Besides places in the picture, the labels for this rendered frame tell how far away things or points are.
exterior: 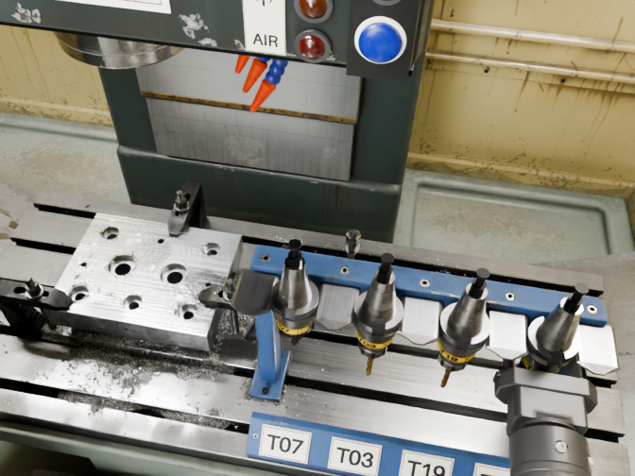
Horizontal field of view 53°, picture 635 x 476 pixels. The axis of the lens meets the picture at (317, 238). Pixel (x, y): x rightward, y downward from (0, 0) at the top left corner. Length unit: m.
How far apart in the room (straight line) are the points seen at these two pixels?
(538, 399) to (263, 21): 0.56
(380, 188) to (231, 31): 1.02
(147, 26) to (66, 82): 1.57
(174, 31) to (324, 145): 0.91
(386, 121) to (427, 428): 0.63
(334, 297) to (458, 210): 1.08
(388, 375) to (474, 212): 0.84
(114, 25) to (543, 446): 0.61
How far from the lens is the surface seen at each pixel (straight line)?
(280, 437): 1.03
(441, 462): 1.04
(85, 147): 2.11
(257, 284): 0.85
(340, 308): 0.83
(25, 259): 1.39
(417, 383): 1.14
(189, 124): 1.44
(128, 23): 0.52
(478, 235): 1.82
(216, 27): 0.49
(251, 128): 1.40
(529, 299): 0.87
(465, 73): 1.71
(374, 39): 0.45
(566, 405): 0.83
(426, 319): 0.83
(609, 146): 1.89
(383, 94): 1.32
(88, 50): 0.72
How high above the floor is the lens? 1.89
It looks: 49 degrees down
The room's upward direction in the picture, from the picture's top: 2 degrees clockwise
